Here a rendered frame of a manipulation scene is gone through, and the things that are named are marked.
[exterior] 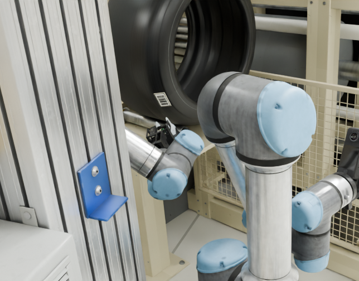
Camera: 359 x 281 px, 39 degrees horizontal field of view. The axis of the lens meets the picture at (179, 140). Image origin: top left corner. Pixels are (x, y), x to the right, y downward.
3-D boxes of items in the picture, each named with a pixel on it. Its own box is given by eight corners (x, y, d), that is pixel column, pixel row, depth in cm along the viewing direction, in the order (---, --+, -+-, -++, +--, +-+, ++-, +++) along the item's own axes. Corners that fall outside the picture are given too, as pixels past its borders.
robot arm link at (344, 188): (312, 177, 112) (344, 184, 106) (324, 169, 115) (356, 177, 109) (315, 207, 115) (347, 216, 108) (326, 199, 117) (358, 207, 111)
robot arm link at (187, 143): (202, 159, 123) (178, 189, 128) (208, 139, 133) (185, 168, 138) (175, 140, 122) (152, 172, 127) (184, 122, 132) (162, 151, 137)
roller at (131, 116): (128, 117, 208) (120, 121, 205) (126, 107, 206) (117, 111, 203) (191, 136, 186) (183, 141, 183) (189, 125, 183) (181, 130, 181)
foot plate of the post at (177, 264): (116, 270, 257) (115, 267, 256) (153, 245, 274) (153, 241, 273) (152, 292, 239) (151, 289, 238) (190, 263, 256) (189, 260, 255)
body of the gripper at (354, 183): (355, 184, 124) (326, 204, 118) (353, 153, 122) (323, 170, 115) (384, 192, 119) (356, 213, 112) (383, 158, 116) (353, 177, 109)
